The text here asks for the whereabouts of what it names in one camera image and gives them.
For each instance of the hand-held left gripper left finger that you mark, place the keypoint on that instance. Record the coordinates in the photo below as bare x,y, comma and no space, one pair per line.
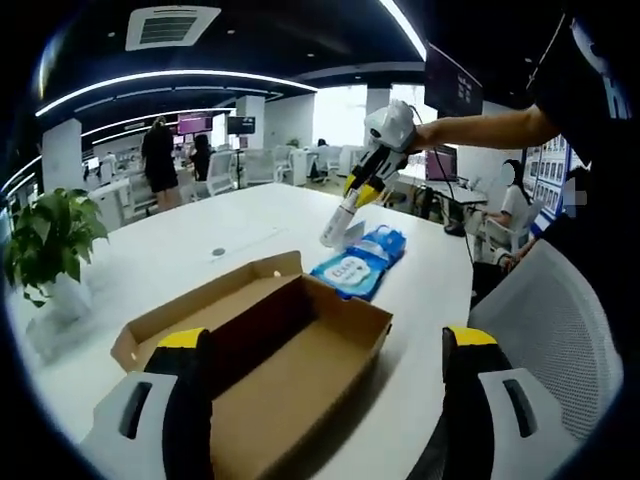
185,425

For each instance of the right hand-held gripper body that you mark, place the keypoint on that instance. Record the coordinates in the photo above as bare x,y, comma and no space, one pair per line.
392,122

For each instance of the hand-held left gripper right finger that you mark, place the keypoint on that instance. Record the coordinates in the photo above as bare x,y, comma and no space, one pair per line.
470,425

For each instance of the white spray bottle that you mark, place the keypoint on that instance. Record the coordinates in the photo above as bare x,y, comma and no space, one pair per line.
337,225

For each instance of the blue patterned soft pack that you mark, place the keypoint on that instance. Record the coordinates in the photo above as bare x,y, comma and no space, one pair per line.
387,242

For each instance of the brown cardboard shoe box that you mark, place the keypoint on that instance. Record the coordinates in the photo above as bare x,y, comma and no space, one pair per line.
280,400

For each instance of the blue white wet wipes pack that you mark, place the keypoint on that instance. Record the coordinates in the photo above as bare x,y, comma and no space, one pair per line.
347,272

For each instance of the person's right hand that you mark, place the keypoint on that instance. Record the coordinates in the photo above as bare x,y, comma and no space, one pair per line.
426,137

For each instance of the desk monitor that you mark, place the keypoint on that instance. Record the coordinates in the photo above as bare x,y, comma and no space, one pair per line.
442,162

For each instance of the dark hanging sign board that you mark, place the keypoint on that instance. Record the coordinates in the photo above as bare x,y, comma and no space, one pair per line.
452,80

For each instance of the ceiling light strips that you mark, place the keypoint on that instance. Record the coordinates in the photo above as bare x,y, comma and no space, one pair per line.
402,23

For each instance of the dark display screen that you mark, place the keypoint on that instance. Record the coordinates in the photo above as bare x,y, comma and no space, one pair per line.
241,125

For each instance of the white mesh office chair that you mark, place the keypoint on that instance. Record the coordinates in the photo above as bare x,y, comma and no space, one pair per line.
550,310

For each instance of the group of white office chairs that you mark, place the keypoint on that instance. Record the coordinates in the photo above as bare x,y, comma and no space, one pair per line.
220,170

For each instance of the round black table grommet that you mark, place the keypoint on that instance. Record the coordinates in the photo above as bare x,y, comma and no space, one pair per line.
217,251

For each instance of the purple display screen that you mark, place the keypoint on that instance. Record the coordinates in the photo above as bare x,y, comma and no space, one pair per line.
195,124

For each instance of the operator in black shirt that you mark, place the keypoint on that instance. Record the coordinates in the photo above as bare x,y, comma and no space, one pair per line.
590,60

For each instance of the ceiling air conditioner vent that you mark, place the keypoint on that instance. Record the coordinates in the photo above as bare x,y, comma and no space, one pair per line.
172,27

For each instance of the white office desk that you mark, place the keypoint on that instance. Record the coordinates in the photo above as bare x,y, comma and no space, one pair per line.
117,197

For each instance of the green potted plant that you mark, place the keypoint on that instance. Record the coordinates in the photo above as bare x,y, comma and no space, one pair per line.
50,225

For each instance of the photo grid wall poster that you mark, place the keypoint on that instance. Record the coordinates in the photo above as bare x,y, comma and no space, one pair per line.
547,165

